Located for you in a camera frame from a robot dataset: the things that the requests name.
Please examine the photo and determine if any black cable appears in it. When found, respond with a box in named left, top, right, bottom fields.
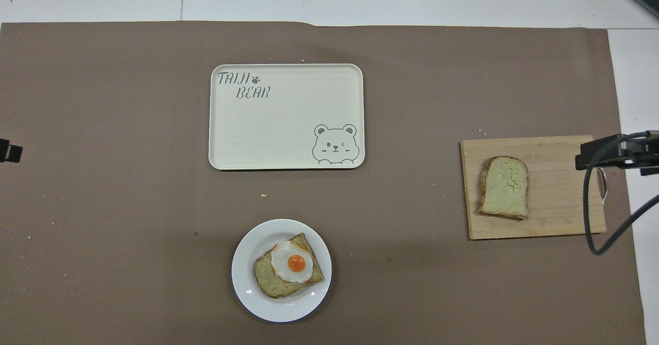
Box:
left=582, top=130, right=659, bottom=256

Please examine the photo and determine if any white round plate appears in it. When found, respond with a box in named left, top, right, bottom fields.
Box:
left=231, top=218, right=333, bottom=323

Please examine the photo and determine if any toasted bread slice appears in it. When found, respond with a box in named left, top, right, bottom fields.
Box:
left=253, top=233, right=326, bottom=299

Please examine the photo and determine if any wooden cutting board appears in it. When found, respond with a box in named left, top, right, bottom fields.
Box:
left=460, top=135, right=607, bottom=240

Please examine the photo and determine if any pale bread slice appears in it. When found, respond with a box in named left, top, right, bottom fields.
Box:
left=478, top=156, right=530, bottom=220

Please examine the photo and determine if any cream tray with bear print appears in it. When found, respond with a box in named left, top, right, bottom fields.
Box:
left=208, top=63, right=366, bottom=171

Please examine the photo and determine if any fried egg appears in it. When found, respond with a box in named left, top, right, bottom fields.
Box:
left=270, top=240, right=314, bottom=284

